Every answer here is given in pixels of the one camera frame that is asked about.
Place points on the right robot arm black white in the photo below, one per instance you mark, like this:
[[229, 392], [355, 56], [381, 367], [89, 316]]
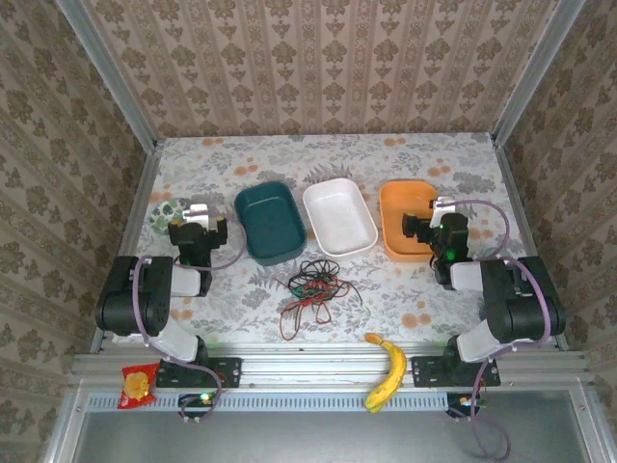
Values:
[[516, 299]]

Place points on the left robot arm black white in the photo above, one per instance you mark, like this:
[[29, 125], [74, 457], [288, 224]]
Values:
[[130, 294]]

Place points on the orange plastic tray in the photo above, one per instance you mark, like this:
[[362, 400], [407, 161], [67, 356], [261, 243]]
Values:
[[393, 217]]

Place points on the leaf pattern bowl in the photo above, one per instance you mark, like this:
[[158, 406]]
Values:
[[161, 217]]

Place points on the dark green plastic tray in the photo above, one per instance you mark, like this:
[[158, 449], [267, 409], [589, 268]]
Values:
[[270, 224]]

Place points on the white plastic tray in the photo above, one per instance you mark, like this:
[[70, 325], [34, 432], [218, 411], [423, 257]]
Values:
[[340, 217]]

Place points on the yellow banana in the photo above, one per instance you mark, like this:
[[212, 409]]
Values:
[[396, 366]]

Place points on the red snack packet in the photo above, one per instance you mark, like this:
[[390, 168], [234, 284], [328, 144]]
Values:
[[137, 386]]

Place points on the grey metal panel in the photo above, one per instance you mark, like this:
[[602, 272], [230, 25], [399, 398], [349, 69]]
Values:
[[313, 434]]

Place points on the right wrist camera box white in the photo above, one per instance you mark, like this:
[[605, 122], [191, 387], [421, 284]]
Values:
[[443, 204]]

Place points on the aluminium table side rail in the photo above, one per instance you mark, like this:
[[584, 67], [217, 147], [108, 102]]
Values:
[[137, 202], [516, 193]]

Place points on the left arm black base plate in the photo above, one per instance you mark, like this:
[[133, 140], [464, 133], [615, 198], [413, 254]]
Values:
[[226, 372]]

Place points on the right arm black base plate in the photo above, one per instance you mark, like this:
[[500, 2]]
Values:
[[426, 371]]

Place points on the aluminium frame post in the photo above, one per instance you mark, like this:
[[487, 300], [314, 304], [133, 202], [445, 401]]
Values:
[[111, 82], [535, 82]]

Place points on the aluminium mounting rail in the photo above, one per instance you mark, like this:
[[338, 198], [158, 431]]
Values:
[[313, 369]]

